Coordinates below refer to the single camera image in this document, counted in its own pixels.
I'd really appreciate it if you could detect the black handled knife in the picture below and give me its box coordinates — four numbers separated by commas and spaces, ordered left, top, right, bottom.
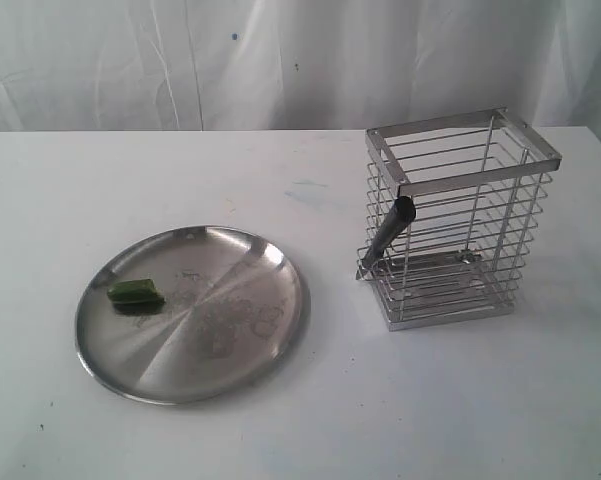
362, 196, 417, 269

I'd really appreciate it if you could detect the green vegetable piece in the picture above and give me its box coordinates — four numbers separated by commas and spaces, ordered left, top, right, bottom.
107, 279, 165, 313

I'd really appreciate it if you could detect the round stainless steel plate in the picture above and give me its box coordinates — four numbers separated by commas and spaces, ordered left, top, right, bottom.
75, 226, 311, 406

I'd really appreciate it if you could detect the white backdrop curtain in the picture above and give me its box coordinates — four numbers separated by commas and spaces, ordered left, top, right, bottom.
0, 1, 601, 138

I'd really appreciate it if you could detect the wire mesh utensil holder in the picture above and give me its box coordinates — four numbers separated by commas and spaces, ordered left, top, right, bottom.
356, 107, 561, 331

